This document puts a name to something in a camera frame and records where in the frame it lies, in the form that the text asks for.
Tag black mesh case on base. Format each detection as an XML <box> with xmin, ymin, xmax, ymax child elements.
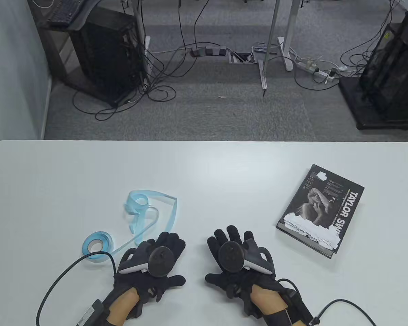
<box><xmin>338</xmin><ymin>22</ymin><xmax>408</xmax><ymax>131</ymax></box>

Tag grey wooden cabinet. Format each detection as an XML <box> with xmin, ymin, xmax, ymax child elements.
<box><xmin>27</xmin><ymin>0</ymin><xmax>89</xmax><ymax>91</ymax></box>

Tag grey controller on glove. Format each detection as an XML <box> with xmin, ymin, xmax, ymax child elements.
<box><xmin>117</xmin><ymin>246</ymin><xmax>177</xmax><ymax>278</ymax></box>
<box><xmin>218</xmin><ymin>240</ymin><xmax>274</xmax><ymax>275</ymax></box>

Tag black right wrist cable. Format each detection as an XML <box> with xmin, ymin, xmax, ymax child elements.
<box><xmin>278</xmin><ymin>278</ymin><xmax>378</xmax><ymax>326</ymax></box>

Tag blue tape roll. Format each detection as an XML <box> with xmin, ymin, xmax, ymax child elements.
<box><xmin>82</xmin><ymin>231</ymin><xmax>114</xmax><ymax>262</ymax></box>

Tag person's right hand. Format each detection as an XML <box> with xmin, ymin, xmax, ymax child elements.
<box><xmin>205</xmin><ymin>225</ymin><xmax>283</xmax><ymax>300</ymax></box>

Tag metal floor socket box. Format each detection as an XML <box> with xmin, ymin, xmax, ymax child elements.
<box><xmin>228</xmin><ymin>51</ymin><xmax>254</xmax><ymax>64</ymax></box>

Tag person's right forearm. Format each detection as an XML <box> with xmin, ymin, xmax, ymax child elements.
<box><xmin>250</xmin><ymin>285</ymin><xmax>289</xmax><ymax>319</ymax></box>

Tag white power strip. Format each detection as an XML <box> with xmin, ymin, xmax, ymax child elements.
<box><xmin>293</xmin><ymin>57</ymin><xmax>341</xmax><ymax>83</ymax></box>

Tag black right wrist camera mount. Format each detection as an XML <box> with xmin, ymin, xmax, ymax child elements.
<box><xmin>265</xmin><ymin>285</ymin><xmax>315</xmax><ymax>326</ymax></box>

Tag black and white book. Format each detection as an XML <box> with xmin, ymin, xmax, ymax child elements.
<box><xmin>276</xmin><ymin>164</ymin><xmax>365</xmax><ymax>259</ymax></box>

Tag person's left hand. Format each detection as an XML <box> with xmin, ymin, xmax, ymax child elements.
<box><xmin>113</xmin><ymin>232</ymin><xmax>186</xmax><ymax>306</ymax></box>

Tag silver metal stand leg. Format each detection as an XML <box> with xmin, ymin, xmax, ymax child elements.
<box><xmin>258</xmin><ymin>0</ymin><xmax>282</xmax><ymax>91</ymax></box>

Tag black keyboard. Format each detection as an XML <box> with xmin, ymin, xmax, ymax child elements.
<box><xmin>46</xmin><ymin>0</ymin><xmax>89</xmax><ymax>28</ymax></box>

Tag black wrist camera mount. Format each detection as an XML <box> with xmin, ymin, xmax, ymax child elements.
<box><xmin>265</xmin><ymin>285</ymin><xmax>315</xmax><ymax>326</ymax></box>
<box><xmin>75</xmin><ymin>298</ymin><xmax>111</xmax><ymax>326</ymax></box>

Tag white desk leg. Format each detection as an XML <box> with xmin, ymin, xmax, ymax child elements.
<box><xmin>277</xmin><ymin>0</ymin><xmax>295</xmax><ymax>72</ymax></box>

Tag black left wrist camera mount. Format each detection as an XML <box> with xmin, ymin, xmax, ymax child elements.
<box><xmin>75</xmin><ymin>298</ymin><xmax>111</xmax><ymax>326</ymax></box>

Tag black power strip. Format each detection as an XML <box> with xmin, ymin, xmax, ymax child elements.
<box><xmin>190</xmin><ymin>47</ymin><xmax>229</xmax><ymax>58</ymax></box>

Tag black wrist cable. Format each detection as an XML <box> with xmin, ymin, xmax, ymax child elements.
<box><xmin>36</xmin><ymin>253</ymin><xmax>118</xmax><ymax>326</ymax></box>
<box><xmin>278</xmin><ymin>278</ymin><xmax>378</xmax><ymax>326</ymax></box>

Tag loose blue tape strip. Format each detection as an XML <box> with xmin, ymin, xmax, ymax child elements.
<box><xmin>112</xmin><ymin>191</ymin><xmax>178</xmax><ymax>253</ymax></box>

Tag grey controller on left glove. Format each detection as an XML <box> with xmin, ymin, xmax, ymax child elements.
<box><xmin>117</xmin><ymin>246</ymin><xmax>177</xmax><ymax>278</ymax></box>

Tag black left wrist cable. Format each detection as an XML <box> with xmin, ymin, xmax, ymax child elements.
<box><xmin>36</xmin><ymin>253</ymin><xmax>118</xmax><ymax>326</ymax></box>

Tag black computer tower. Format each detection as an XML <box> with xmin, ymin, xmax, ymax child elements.
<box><xmin>67</xmin><ymin>6</ymin><xmax>147</xmax><ymax>106</ymax></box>

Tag person's left forearm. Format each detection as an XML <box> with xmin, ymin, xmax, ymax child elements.
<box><xmin>106</xmin><ymin>288</ymin><xmax>140</xmax><ymax>323</ymax></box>

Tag grey controller on right glove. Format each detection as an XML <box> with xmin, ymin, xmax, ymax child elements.
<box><xmin>218</xmin><ymin>240</ymin><xmax>274</xmax><ymax>275</ymax></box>

